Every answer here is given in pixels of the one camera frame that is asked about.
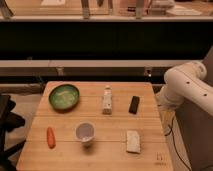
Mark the black cable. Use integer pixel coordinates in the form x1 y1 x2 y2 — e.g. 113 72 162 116
162 114 193 171

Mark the green bowl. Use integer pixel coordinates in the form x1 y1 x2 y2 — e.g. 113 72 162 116
48 84 80 110

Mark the orange carrot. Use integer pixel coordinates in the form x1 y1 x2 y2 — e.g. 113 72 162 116
47 127 56 149

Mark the black chair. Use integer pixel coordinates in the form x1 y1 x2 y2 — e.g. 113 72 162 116
0 95 25 171

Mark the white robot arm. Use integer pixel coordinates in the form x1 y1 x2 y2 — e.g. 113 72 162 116
156 61 213 116

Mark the white cup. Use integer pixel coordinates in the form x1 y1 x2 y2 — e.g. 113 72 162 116
75 122 95 148

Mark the black rectangular block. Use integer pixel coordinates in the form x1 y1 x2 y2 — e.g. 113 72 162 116
129 96 140 114

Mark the white sponge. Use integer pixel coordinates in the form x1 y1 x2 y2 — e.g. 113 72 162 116
126 130 141 154

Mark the white bottle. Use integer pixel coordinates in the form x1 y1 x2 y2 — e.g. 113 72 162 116
102 85 112 114

